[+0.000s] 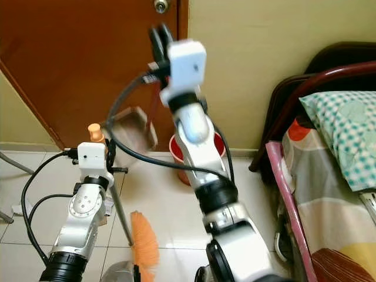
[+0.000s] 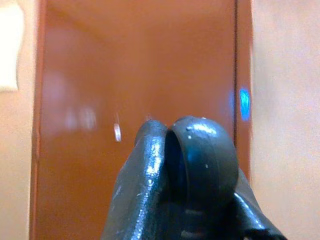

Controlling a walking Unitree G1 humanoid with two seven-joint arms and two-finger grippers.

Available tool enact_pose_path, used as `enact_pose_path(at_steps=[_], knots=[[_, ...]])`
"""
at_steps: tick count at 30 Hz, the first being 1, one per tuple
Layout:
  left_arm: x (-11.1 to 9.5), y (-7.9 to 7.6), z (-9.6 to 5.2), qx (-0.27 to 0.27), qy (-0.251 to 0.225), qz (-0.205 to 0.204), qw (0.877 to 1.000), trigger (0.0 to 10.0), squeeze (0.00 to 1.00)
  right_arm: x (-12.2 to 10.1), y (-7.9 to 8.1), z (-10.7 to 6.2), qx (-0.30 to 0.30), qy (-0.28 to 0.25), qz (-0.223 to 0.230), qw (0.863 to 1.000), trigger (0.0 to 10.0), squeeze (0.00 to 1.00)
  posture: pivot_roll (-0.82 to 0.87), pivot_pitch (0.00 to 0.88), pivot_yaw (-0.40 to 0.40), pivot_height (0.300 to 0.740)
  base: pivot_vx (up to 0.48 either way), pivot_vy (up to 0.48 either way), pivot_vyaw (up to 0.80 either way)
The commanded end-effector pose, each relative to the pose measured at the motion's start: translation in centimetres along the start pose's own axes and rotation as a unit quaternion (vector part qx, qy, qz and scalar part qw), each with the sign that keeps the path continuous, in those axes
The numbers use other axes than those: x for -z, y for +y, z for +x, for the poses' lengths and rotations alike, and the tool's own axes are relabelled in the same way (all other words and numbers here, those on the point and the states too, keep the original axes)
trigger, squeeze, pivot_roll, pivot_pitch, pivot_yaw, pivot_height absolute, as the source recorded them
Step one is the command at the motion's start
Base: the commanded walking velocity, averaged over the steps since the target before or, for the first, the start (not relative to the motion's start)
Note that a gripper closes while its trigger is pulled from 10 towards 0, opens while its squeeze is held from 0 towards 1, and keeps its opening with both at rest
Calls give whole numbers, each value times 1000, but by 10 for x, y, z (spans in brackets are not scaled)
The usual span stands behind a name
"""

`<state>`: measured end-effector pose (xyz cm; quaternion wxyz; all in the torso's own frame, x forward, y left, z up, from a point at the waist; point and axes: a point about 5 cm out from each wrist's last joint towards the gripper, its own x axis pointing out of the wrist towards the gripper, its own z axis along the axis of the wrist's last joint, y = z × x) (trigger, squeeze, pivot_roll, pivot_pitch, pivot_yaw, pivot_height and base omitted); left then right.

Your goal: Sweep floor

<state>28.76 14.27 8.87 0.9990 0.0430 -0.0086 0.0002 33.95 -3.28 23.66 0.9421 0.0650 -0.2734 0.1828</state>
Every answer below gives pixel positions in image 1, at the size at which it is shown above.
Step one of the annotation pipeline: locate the orange broom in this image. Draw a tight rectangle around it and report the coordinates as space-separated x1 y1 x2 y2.
87 123 160 282

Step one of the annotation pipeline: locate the green checkered pillow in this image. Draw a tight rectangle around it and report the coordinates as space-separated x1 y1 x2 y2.
299 90 376 193

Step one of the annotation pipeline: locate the red plastic bucket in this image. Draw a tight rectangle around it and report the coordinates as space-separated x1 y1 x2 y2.
169 132 226 186

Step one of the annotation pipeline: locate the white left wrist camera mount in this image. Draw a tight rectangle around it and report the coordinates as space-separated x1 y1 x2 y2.
77 140 108 177

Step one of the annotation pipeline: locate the dark chair with red frame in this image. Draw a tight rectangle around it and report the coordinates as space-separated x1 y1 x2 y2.
248 41 376 172

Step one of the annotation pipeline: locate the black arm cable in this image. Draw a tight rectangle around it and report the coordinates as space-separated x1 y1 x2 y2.
29 193 75 247
21 150 80 265
105 69 236 184

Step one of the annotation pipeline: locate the brown wooden door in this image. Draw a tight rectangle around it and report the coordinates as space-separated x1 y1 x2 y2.
0 0 189 151

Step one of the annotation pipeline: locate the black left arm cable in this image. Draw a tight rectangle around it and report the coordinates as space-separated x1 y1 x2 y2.
21 150 80 265
29 193 75 247

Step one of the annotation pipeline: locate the grey right robot foot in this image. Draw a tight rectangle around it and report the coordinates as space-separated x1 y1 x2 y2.
196 266 218 282

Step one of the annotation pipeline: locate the grey robot foot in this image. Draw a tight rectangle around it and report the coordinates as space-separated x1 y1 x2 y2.
102 262 142 282
196 266 218 282

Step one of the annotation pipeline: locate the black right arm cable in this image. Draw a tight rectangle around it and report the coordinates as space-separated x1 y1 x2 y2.
105 69 236 184

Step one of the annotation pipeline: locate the brown dustpan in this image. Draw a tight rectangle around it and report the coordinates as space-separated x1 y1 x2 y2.
102 107 159 157

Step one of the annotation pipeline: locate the bed with colourful sheet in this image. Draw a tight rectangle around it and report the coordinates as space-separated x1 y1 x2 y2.
264 115 376 282

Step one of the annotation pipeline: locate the grey left robot foot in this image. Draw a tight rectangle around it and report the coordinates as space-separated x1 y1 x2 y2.
102 262 142 282

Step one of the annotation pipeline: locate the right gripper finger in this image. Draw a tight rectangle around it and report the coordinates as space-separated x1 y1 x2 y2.
149 26 164 62
160 23 174 58

